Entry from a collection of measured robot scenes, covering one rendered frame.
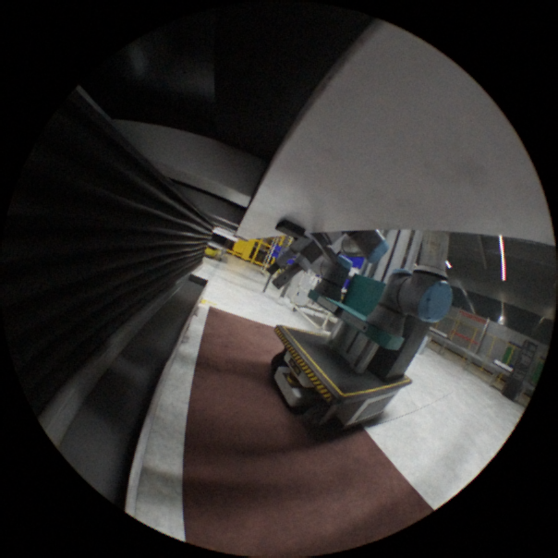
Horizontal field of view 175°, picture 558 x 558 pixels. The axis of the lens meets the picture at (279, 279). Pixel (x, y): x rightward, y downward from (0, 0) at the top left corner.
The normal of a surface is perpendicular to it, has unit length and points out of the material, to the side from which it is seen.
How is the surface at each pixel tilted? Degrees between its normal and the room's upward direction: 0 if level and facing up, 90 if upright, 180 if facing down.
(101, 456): 0
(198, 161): 90
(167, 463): 0
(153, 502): 0
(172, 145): 90
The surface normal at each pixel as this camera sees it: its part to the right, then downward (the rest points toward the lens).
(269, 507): 0.40, -0.91
